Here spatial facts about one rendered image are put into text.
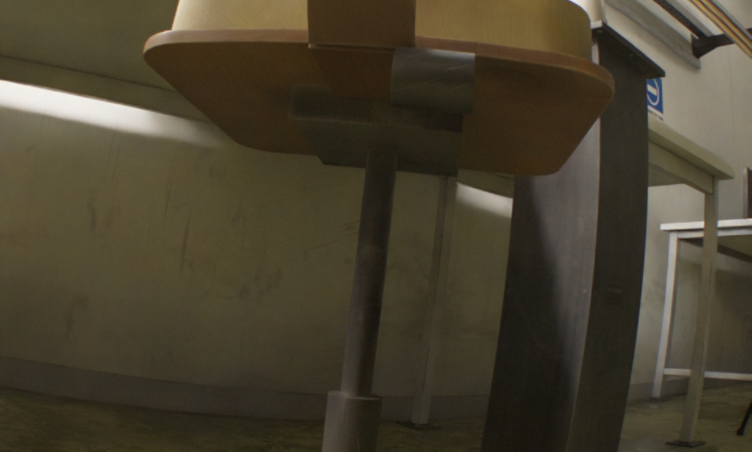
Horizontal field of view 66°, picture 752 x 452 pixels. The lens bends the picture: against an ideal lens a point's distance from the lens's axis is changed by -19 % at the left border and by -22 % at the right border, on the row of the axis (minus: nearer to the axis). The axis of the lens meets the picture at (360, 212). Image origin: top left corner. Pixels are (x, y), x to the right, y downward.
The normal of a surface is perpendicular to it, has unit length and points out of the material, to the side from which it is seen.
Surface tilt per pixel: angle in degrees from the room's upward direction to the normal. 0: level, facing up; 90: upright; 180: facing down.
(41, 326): 90
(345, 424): 90
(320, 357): 90
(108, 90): 90
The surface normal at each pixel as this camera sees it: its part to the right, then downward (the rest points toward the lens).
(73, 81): 0.55, -0.05
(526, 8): -0.11, -0.14
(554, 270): -0.78, -0.17
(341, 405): -0.48, -0.17
